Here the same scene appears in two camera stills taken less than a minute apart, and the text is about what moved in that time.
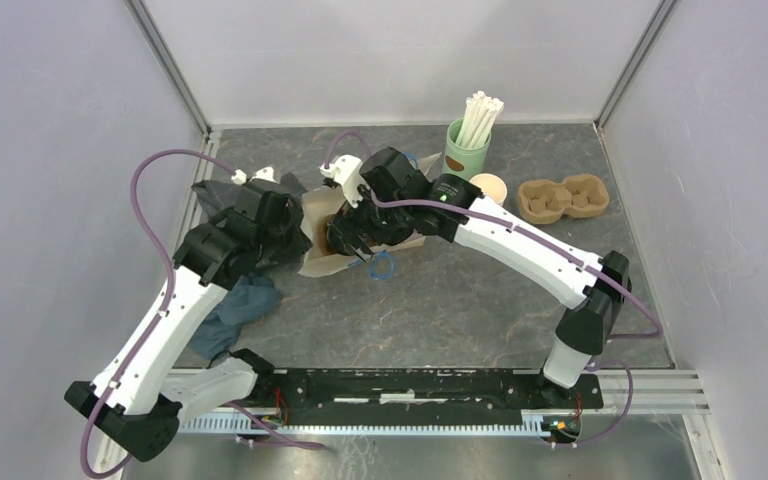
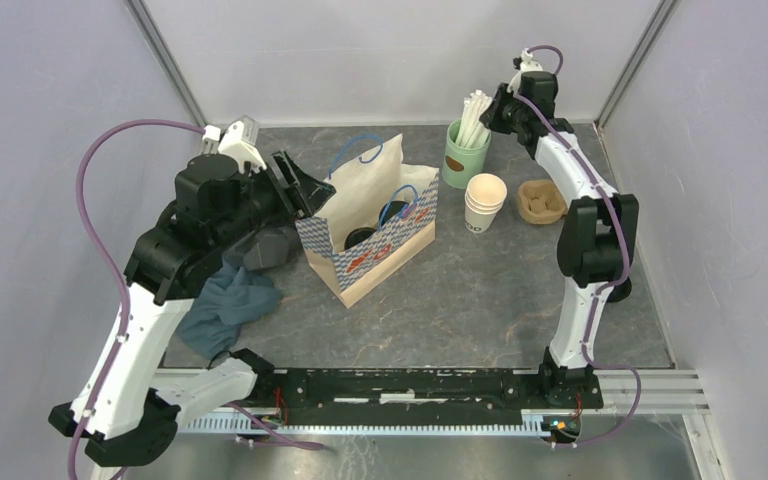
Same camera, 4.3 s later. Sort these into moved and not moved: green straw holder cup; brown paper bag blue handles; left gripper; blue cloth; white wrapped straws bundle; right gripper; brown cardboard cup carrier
Moved: brown paper bag blue handles; left gripper; right gripper
Not moved: green straw holder cup; brown cardboard cup carrier; blue cloth; white wrapped straws bundle
